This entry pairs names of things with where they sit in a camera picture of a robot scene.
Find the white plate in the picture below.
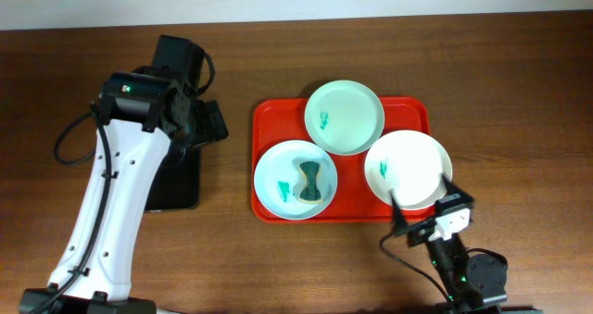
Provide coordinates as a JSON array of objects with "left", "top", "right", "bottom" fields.
[{"left": 364, "top": 130, "right": 453, "bottom": 210}]

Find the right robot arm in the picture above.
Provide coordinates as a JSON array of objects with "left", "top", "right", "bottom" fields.
[{"left": 379, "top": 175, "right": 509, "bottom": 313}]

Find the mint green plate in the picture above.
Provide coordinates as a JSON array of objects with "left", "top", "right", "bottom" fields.
[{"left": 304, "top": 80, "right": 385, "bottom": 156}]

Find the green yellow sponge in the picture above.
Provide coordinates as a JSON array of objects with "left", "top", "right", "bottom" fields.
[{"left": 297, "top": 161, "right": 323, "bottom": 205}]

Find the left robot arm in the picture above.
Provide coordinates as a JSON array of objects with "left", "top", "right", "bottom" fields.
[{"left": 19, "top": 35, "right": 229, "bottom": 313}]

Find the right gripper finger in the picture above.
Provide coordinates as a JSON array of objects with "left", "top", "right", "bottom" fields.
[
  {"left": 389, "top": 189, "right": 409, "bottom": 236},
  {"left": 440, "top": 173, "right": 463, "bottom": 202}
]

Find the light blue plate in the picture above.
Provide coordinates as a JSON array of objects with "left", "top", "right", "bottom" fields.
[{"left": 253, "top": 140, "right": 338, "bottom": 220}]

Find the black plastic tray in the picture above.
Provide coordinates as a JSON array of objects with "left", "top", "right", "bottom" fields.
[{"left": 145, "top": 149, "right": 201, "bottom": 212}]

